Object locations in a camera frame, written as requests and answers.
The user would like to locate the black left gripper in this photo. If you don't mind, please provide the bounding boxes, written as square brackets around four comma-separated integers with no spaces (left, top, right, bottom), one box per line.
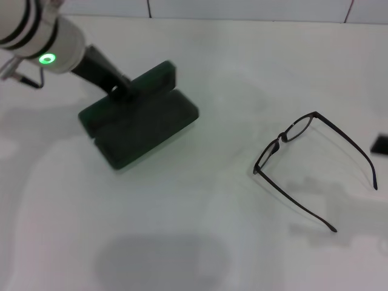
[70,44,136,103]

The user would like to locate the green glasses case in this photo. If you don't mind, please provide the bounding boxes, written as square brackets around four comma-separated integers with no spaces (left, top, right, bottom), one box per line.
[78,60,200,172]

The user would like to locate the black glasses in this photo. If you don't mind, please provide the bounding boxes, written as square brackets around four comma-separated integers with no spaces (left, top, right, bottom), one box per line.
[252,110,379,233]

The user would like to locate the left wrist cable with plug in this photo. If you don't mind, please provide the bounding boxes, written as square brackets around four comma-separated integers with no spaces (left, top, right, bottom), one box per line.
[0,59,45,89]

